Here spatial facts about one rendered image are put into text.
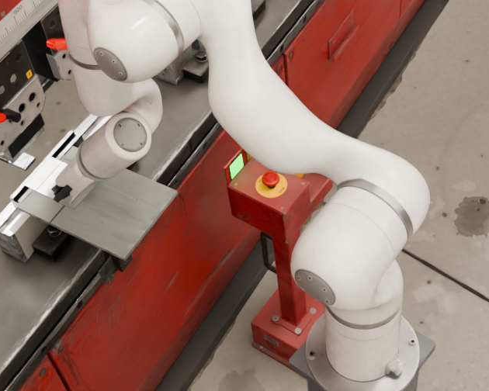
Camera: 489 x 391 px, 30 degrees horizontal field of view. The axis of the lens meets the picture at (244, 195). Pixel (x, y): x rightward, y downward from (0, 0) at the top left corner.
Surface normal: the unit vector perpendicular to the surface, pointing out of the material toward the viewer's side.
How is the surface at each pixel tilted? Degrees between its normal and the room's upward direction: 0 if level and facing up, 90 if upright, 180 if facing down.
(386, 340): 90
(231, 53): 35
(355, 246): 26
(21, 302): 0
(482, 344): 0
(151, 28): 43
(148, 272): 90
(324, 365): 0
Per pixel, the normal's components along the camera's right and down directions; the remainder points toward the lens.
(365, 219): 0.11, -0.48
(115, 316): 0.85, 0.36
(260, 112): 0.04, 0.18
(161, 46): 0.70, 0.27
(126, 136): 0.48, -0.23
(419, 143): -0.10, -0.61
